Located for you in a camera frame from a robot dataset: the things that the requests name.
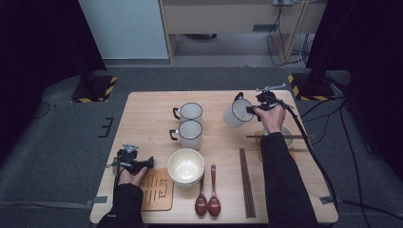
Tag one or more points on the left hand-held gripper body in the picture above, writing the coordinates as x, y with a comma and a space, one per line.
127, 160

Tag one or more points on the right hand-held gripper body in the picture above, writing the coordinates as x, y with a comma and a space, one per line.
267, 98

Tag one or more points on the single brown wooden chopstick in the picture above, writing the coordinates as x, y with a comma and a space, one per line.
253, 136

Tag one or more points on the white enamel mug black rim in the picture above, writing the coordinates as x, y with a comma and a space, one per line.
190, 111
190, 133
233, 117

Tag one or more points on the cream ceramic bowl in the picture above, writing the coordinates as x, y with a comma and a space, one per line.
190, 185
185, 166
288, 129

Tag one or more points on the carved wooden coaster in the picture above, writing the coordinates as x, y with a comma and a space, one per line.
158, 202
258, 152

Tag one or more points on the row of dark brown chopsticks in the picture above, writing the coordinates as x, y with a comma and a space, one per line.
247, 183

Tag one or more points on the person's right hand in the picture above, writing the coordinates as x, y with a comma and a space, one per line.
272, 122

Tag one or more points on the person's left hand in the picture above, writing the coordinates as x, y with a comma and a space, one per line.
131, 180

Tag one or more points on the grey tape strip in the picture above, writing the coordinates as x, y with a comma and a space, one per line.
99, 199
324, 200

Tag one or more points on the hazard striped stand base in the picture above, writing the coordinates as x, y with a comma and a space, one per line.
95, 90
316, 93

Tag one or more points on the red-brown wooden spoon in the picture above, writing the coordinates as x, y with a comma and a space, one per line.
214, 205
201, 205

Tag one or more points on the dark round object under desk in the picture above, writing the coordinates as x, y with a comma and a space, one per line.
200, 36

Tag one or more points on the beige wooden desk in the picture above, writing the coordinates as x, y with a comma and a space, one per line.
221, 19

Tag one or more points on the white power strip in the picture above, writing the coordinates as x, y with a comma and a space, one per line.
283, 2

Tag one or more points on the black curtain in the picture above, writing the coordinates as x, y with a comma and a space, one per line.
38, 47
374, 47

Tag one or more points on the white partition panel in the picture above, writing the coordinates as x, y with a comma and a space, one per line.
126, 28

